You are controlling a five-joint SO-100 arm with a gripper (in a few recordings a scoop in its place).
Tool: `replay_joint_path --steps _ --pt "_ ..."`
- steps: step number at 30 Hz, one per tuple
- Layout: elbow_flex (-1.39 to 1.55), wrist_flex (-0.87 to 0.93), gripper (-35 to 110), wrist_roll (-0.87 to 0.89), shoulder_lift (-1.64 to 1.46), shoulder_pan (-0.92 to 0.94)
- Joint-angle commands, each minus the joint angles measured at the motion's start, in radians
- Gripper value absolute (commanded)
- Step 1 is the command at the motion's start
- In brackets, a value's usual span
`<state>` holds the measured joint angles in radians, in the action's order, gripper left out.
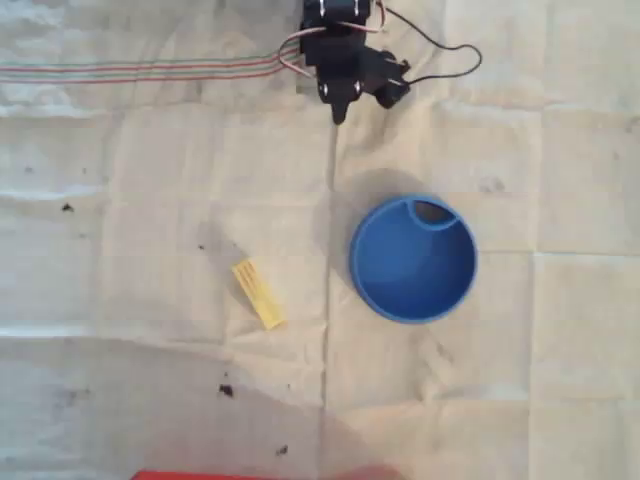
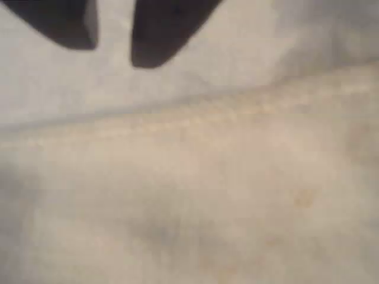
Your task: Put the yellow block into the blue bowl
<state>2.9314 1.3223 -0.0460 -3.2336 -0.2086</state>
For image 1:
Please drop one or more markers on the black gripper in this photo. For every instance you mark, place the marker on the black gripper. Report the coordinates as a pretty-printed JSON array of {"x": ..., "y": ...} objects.
[{"x": 340, "y": 95}]

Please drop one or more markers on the yellow rectangular block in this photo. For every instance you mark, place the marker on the yellow rectangular block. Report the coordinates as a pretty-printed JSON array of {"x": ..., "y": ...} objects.
[{"x": 257, "y": 292}]

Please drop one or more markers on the blue round bowl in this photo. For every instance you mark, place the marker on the blue round bowl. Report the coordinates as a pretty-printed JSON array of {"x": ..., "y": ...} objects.
[{"x": 415, "y": 272}]

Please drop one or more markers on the white striped table cloth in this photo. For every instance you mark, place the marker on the white striped table cloth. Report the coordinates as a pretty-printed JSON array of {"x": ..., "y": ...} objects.
[{"x": 150, "y": 175}]

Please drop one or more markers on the dark debris fleck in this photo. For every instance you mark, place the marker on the dark debris fleck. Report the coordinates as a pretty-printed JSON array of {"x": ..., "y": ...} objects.
[
  {"x": 66, "y": 206},
  {"x": 227, "y": 391}
]

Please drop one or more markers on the red flat object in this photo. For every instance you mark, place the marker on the red flat object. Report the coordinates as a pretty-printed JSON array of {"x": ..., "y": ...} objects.
[{"x": 225, "y": 475}]

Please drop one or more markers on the black gripper-mounted camera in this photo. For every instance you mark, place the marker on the black gripper-mounted camera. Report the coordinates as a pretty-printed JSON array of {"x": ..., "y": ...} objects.
[{"x": 387, "y": 80}]

